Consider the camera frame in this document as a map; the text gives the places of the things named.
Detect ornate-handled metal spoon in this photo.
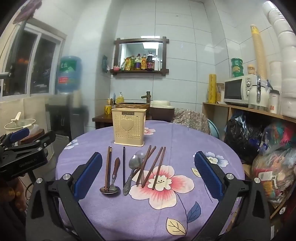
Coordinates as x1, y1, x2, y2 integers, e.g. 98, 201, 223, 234
122, 155, 141, 196

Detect clear jar with yellow contents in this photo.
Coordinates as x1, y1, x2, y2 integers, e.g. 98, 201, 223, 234
216, 83, 225, 103

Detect white microwave oven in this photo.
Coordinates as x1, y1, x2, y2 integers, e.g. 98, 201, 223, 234
223, 74, 258, 107

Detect colourful plastic bag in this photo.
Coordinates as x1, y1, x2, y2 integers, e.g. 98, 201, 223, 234
259, 122, 296, 156

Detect blue plastic basin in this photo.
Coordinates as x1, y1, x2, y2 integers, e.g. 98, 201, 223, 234
207, 118, 220, 139

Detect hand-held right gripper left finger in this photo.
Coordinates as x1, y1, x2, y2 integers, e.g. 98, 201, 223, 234
25, 152, 109, 241

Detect grey water dispenser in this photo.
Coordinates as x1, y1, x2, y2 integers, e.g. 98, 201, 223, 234
45, 91, 89, 139

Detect dark red label bottle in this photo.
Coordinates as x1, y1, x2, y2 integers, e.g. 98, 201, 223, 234
147, 52, 155, 70

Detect floral cloth cover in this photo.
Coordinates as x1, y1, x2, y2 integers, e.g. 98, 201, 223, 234
172, 108, 210, 135

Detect black plastic bag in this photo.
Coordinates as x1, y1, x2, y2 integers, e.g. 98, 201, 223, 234
224, 111, 266, 163

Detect black chopstick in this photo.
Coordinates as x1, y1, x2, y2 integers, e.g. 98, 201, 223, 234
122, 146, 126, 185

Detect dark chopstick with gold end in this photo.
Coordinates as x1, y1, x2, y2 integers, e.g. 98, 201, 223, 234
109, 147, 113, 188

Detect cream plastic utensil holder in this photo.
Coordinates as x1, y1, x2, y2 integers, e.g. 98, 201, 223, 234
111, 108, 148, 147

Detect stack of white foam bowls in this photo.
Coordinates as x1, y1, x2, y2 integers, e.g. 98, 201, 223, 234
262, 0, 296, 116

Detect plain metal spoon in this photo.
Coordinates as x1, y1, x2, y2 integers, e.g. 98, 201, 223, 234
135, 150, 146, 163

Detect white tumbler with red label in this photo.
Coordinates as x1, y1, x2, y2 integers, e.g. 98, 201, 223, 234
269, 89, 281, 114

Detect green hanging packet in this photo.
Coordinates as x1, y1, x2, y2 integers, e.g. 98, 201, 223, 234
102, 55, 110, 73

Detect white electric kettle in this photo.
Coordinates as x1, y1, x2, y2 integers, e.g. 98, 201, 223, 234
248, 76, 270, 110

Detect purple floral tablecloth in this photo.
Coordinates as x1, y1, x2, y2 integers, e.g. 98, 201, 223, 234
55, 120, 245, 241

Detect blue water jug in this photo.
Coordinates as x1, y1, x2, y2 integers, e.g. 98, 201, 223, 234
55, 56, 82, 94

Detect yellow cylinder tube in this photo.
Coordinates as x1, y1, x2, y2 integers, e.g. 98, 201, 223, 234
208, 74, 217, 103

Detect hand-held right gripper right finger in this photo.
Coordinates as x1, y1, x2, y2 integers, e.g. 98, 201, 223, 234
194, 151, 271, 241

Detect white and brown rice cooker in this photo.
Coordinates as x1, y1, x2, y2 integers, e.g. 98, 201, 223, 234
148, 100, 175, 122

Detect wooden framed wall shelf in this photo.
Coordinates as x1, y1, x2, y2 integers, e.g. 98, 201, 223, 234
110, 37, 170, 77

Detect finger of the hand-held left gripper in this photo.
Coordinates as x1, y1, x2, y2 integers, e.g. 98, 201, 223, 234
0, 127, 30, 148
15, 130, 57, 151

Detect clear plastic bag of goods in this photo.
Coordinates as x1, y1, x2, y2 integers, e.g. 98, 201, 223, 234
252, 148, 296, 204

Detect wooden shelf unit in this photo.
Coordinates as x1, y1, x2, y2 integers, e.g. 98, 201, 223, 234
202, 101, 296, 241

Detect window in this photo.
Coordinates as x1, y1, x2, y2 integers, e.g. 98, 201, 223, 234
0, 22, 67, 98

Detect dark red patterned cloth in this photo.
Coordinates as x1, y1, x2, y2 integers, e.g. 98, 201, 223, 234
0, 179, 27, 214

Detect stack of yellow paper cups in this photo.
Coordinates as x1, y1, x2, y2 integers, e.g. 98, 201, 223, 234
250, 24, 267, 80

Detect dark wooden side table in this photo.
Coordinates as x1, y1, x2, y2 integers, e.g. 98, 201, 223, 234
92, 113, 114, 130

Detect woven brown wash basin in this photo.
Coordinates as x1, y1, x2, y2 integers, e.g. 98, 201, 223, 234
115, 102, 151, 109

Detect brown-handled metal spoon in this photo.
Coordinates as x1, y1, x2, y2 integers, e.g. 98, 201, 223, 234
100, 157, 121, 194

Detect white pot with lid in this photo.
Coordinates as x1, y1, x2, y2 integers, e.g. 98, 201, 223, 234
5, 112, 36, 135

